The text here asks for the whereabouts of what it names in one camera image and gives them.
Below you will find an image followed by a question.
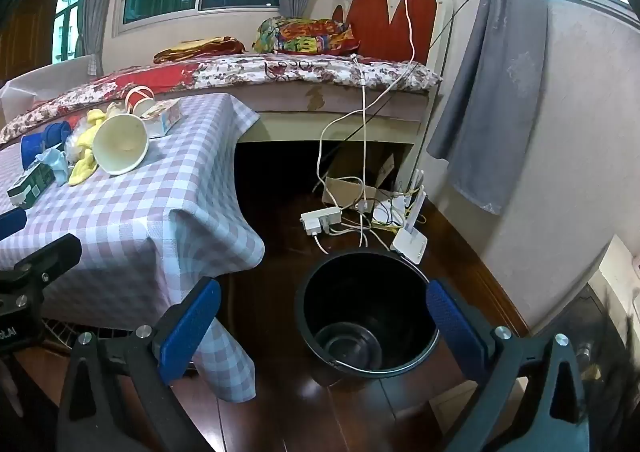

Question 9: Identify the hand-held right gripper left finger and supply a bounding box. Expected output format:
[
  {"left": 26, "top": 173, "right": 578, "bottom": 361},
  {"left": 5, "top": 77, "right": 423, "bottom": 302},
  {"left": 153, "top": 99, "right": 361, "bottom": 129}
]
[{"left": 57, "top": 277, "right": 223, "bottom": 452}]

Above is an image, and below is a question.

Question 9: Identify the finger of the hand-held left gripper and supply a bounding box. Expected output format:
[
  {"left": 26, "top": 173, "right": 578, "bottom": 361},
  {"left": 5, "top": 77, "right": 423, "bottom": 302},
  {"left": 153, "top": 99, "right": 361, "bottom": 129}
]
[
  {"left": 10, "top": 233, "right": 82, "bottom": 285},
  {"left": 0, "top": 208, "right": 28, "bottom": 243}
]

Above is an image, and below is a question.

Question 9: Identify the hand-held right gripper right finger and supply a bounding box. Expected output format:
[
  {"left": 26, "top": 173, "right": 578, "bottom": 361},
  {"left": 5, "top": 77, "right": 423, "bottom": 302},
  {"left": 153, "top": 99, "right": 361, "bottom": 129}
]
[{"left": 425, "top": 279, "right": 598, "bottom": 452}]

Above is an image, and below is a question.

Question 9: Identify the green white box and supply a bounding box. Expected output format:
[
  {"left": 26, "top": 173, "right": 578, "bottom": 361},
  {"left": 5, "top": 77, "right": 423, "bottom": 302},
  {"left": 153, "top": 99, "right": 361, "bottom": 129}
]
[{"left": 7, "top": 164, "right": 55, "bottom": 207}]

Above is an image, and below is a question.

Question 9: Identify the light blue wrapper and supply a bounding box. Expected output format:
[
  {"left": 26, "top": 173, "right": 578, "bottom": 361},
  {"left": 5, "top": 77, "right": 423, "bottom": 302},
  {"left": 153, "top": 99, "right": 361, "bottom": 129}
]
[{"left": 35, "top": 148, "right": 68, "bottom": 185}]

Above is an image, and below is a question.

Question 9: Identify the blue cloth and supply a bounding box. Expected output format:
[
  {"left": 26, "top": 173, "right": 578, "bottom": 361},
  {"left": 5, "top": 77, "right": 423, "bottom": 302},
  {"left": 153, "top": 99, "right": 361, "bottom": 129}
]
[{"left": 20, "top": 122, "right": 72, "bottom": 170}]

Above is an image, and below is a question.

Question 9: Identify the pale yellow cloth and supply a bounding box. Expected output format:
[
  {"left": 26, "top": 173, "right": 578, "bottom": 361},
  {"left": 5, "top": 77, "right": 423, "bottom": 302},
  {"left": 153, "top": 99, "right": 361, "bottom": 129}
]
[{"left": 67, "top": 104, "right": 123, "bottom": 187}]

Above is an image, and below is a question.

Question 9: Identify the black plastic bucket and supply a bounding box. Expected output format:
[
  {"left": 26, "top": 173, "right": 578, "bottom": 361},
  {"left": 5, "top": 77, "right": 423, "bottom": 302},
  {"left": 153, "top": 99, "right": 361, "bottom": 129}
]
[{"left": 294, "top": 248, "right": 442, "bottom": 379}]

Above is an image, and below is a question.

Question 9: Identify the white paper cup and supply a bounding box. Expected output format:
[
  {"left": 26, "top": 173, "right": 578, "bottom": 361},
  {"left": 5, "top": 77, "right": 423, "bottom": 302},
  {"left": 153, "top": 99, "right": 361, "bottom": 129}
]
[{"left": 92, "top": 112, "right": 149, "bottom": 177}]

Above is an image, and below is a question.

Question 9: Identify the red paper cup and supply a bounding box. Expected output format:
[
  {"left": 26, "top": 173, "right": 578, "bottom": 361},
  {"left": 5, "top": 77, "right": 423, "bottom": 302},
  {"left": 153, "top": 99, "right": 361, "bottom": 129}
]
[{"left": 125, "top": 86, "right": 157, "bottom": 119}]

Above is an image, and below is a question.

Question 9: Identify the printed carton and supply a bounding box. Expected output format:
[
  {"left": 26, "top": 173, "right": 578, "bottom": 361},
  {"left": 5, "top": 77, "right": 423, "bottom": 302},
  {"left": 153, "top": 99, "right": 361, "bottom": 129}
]
[{"left": 142, "top": 98, "right": 182, "bottom": 139}]

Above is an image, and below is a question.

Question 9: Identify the white router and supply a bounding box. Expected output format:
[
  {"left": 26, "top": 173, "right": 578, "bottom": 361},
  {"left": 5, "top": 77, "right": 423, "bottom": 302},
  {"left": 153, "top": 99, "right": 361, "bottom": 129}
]
[
  {"left": 391, "top": 192, "right": 430, "bottom": 265},
  {"left": 372, "top": 169, "right": 426, "bottom": 227}
]

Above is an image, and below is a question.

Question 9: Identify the pink checkered tablecloth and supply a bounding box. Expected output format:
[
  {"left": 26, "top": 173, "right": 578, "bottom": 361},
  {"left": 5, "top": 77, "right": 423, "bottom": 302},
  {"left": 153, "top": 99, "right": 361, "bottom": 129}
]
[{"left": 0, "top": 92, "right": 266, "bottom": 404}]

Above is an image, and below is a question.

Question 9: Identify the white plastic cover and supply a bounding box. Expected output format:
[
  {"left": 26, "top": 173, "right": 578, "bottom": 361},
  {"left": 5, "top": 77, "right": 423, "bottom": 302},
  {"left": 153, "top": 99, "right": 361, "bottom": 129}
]
[{"left": 0, "top": 54, "right": 93, "bottom": 117}]

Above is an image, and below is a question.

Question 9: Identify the white power strip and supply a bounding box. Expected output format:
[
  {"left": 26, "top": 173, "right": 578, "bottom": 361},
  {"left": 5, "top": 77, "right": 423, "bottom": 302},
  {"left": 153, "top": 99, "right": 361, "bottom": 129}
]
[{"left": 300, "top": 207, "right": 343, "bottom": 237}]

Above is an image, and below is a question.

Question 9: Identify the white cabinet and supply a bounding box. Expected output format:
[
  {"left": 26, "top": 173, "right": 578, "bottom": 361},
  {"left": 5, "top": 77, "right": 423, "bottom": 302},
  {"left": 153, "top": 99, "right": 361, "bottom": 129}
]
[{"left": 590, "top": 234, "right": 640, "bottom": 305}]

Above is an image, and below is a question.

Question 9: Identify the cardboard box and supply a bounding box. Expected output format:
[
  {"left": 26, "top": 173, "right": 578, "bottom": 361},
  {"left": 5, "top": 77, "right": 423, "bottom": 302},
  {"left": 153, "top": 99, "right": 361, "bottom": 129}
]
[
  {"left": 330, "top": 144, "right": 396, "bottom": 187},
  {"left": 322, "top": 176, "right": 381, "bottom": 213}
]

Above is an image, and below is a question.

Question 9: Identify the brown wooden door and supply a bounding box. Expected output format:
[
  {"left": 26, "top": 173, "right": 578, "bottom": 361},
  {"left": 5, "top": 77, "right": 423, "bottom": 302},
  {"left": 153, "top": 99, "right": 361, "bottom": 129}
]
[{"left": 0, "top": 0, "right": 56, "bottom": 82}]

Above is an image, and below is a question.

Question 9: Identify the narrow glass window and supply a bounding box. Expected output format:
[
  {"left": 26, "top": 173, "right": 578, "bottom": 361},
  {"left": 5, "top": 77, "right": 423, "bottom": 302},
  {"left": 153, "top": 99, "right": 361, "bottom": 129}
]
[{"left": 52, "top": 0, "right": 86, "bottom": 65}]

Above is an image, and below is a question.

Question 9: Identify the grey patterned curtain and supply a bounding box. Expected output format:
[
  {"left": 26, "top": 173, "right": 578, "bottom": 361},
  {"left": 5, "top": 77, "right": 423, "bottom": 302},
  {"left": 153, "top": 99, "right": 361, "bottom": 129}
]
[{"left": 427, "top": 0, "right": 551, "bottom": 215}]

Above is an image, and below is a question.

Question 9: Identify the folded red yellow blanket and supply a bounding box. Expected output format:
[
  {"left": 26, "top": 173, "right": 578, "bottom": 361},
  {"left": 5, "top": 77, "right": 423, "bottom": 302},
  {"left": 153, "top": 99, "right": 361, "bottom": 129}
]
[{"left": 152, "top": 36, "right": 247, "bottom": 64}]

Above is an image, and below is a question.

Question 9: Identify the red floral bedsheet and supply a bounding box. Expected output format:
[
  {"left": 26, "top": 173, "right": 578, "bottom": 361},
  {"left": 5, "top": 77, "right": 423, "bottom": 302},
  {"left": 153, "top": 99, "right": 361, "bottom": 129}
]
[{"left": 0, "top": 54, "right": 443, "bottom": 147}]

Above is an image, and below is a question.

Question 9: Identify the colourful patterned pillow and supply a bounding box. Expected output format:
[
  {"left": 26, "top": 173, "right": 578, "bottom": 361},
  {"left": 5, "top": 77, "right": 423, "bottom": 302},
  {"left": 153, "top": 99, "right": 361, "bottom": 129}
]
[{"left": 252, "top": 16, "right": 357, "bottom": 55}]

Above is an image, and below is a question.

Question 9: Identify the red heart-shaped headboard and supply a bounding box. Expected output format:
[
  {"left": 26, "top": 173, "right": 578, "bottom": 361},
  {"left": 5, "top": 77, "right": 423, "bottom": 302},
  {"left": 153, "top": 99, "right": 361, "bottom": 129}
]
[{"left": 332, "top": 0, "right": 456, "bottom": 67}]

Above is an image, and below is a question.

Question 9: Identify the white wire rack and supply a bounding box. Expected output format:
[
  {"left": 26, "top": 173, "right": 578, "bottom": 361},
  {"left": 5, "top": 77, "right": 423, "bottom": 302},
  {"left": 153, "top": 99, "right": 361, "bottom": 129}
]
[{"left": 40, "top": 317, "right": 131, "bottom": 359}]

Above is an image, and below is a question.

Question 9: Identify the yellow cable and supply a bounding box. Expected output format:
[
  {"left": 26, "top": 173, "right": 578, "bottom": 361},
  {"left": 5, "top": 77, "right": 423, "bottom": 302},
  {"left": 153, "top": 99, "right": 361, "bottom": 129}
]
[{"left": 330, "top": 187, "right": 426, "bottom": 235}]

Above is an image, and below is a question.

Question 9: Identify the white charger cable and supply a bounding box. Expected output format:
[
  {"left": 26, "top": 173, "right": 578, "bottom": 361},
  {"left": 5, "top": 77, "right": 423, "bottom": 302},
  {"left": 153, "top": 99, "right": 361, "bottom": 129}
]
[{"left": 350, "top": 52, "right": 373, "bottom": 213}]

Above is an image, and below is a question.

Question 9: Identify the cream bed frame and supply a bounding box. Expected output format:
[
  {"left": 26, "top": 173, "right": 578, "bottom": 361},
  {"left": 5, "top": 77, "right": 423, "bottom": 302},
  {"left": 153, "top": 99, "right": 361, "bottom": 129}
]
[{"left": 239, "top": 109, "right": 426, "bottom": 183}]

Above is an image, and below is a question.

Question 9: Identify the black cable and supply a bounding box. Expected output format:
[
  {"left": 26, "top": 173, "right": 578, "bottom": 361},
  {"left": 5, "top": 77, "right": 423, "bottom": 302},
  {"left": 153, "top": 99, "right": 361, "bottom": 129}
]
[{"left": 320, "top": 0, "right": 485, "bottom": 167}]

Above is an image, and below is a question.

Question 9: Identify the long white cable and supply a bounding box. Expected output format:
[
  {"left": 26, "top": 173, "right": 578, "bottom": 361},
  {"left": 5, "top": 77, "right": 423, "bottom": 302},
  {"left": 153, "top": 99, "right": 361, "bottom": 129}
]
[{"left": 314, "top": 0, "right": 435, "bottom": 213}]

